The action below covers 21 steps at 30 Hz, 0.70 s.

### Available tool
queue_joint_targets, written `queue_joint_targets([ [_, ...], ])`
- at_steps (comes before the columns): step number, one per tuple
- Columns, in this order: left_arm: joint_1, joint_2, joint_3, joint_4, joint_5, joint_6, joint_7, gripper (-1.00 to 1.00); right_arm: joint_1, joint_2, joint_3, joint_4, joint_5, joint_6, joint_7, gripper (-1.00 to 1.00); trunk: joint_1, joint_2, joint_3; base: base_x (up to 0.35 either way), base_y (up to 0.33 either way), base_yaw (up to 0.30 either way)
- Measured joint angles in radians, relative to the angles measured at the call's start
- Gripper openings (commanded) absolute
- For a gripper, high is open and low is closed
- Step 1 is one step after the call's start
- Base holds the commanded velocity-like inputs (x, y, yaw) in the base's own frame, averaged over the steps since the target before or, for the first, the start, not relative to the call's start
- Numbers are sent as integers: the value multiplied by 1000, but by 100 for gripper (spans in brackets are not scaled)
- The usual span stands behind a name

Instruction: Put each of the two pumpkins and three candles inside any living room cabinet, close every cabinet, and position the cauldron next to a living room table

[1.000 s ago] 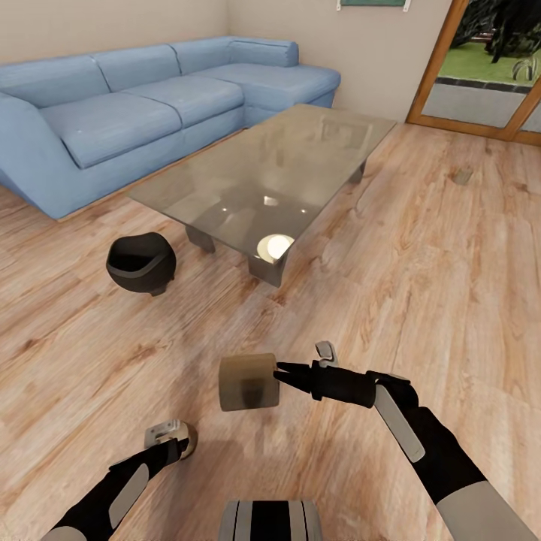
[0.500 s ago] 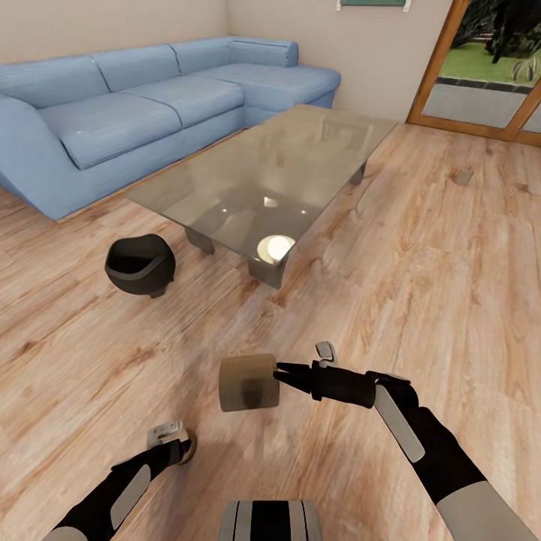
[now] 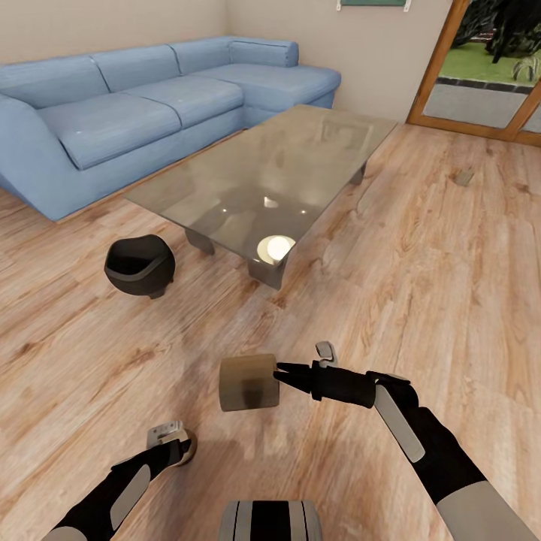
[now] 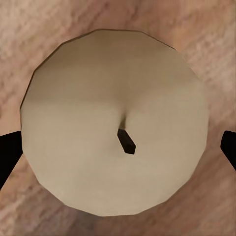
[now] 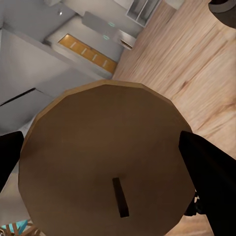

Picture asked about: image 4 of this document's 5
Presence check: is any pillar candle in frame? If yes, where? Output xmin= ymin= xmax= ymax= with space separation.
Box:
xmin=20 ymin=29 xmax=209 ymax=217

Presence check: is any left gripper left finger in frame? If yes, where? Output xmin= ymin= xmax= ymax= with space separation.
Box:
xmin=0 ymin=131 xmax=23 ymax=190

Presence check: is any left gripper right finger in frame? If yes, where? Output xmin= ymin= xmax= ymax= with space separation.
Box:
xmin=220 ymin=130 xmax=236 ymax=170

